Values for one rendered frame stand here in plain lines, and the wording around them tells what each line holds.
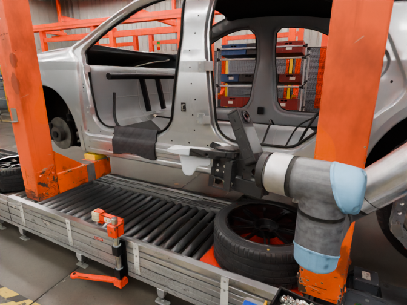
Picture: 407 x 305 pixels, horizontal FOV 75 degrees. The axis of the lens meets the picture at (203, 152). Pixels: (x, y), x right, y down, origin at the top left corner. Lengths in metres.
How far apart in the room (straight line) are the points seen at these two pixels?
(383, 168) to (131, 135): 1.83
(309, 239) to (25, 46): 1.99
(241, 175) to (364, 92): 0.58
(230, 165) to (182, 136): 1.36
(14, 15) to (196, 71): 1.15
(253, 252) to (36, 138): 1.60
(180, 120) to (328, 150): 1.10
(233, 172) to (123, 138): 1.73
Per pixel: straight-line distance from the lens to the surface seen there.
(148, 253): 1.76
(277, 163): 0.47
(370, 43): 0.99
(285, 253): 1.53
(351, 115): 0.99
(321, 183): 0.45
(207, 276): 1.60
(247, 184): 0.52
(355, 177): 0.45
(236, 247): 1.54
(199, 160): 0.54
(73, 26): 10.97
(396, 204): 1.41
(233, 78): 5.34
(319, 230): 0.48
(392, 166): 0.56
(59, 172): 2.32
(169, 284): 1.78
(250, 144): 0.50
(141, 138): 2.08
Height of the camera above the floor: 1.39
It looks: 16 degrees down
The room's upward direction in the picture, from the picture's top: straight up
